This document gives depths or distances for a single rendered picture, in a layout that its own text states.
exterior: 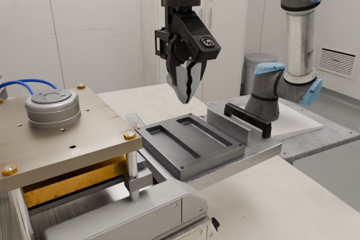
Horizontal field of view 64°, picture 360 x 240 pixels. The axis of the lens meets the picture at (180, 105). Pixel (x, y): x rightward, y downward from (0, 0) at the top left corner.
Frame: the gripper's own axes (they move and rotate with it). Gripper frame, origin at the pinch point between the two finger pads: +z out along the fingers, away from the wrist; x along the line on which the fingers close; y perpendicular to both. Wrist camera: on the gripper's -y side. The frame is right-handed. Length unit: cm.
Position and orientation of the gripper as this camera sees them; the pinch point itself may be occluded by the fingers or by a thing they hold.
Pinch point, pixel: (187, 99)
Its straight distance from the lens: 60.5
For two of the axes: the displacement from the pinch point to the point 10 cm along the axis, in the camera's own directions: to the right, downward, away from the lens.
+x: -8.4, 2.1, -5.0
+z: 0.0, 9.2, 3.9
